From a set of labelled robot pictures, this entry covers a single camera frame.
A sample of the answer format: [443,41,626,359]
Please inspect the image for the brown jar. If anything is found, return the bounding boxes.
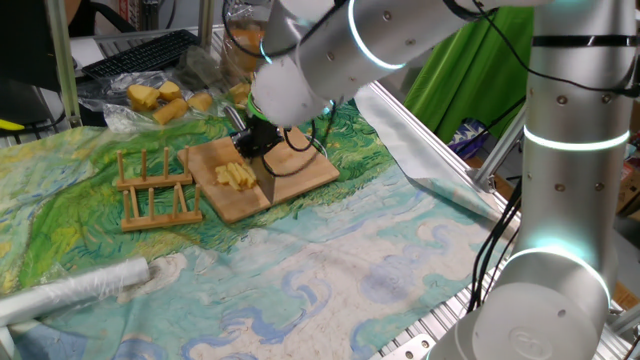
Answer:
[222,4,269,76]

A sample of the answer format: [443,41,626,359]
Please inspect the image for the grey metal box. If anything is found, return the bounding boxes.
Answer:
[379,59,436,101]

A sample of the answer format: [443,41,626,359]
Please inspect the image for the cardboard box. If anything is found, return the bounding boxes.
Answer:
[617,157,640,216]

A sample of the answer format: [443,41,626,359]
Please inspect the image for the blue patterned bag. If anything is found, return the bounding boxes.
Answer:
[447,118,489,161]

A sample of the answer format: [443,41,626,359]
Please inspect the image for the black keyboard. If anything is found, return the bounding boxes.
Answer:
[82,28,200,77]

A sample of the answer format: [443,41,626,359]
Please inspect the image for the painted landscape tablecloth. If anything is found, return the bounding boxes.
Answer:
[0,62,526,360]

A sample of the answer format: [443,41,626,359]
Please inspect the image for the small yellow potato scrap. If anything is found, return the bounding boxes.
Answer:
[229,82,252,110]

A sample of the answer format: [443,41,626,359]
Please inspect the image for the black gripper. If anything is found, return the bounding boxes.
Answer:
[233,122,286,160]

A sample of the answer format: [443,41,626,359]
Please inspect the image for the plastic wrap roll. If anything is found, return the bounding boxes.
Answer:
[0,256,151,329]

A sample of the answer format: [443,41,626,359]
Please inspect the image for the bamboo cutting board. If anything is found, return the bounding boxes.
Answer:
[177,125,341,225]

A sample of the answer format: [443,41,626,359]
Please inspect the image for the steel cleaver knife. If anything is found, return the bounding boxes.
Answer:
[223,105,278,205]

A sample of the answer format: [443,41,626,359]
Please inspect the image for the aluminium frame post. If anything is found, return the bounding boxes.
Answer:
[472,104,527,194]
[43,0,84,132]
[197,0,216,51]

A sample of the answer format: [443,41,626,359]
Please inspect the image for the black monitor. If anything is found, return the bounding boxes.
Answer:
[0,0,61,94]

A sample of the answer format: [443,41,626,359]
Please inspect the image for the white paper sheet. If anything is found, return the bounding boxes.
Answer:
[69,37,104,69]

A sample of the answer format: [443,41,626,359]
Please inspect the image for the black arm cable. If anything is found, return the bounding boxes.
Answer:
[221,0,640,311]

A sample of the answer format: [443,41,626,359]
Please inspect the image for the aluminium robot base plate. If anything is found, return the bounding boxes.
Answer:
[384,333,436,360]

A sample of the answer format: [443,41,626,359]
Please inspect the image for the yellow food chunks pile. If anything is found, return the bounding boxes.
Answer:
[127,83,161,111]

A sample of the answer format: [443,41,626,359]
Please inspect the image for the clear plastic bag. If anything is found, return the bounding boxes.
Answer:
[77,69,221,132]

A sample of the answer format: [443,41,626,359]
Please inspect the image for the green fabric curtain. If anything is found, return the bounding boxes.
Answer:
[403,4,535,144]

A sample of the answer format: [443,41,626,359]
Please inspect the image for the wooden peg rack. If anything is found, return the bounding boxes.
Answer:
[116,146,204,233]

